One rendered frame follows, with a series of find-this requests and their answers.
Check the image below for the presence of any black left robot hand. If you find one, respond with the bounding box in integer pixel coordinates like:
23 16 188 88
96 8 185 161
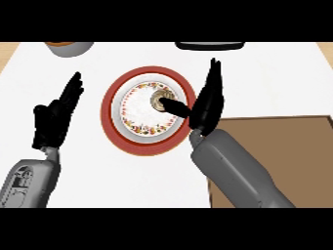
31 71 85 151

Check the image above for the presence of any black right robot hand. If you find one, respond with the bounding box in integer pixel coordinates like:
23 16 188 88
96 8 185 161
159 58 227 138

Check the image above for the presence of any brown cupcake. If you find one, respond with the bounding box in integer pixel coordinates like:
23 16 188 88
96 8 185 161
149 89 177 112

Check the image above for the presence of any red-rimmed floral plate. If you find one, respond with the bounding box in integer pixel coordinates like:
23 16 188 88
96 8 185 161
100 65 197 156

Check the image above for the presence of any brown wooden tray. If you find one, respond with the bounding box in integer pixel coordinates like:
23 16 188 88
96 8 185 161
208 113 333 209

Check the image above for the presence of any black flat appliance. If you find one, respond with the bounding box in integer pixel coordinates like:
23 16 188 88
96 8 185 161
172 41 246 51

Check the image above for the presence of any grey bowl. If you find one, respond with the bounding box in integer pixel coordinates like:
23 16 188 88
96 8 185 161
42 41 96 59

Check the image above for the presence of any white placemat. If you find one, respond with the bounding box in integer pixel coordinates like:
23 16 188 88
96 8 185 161
0 41 333 209

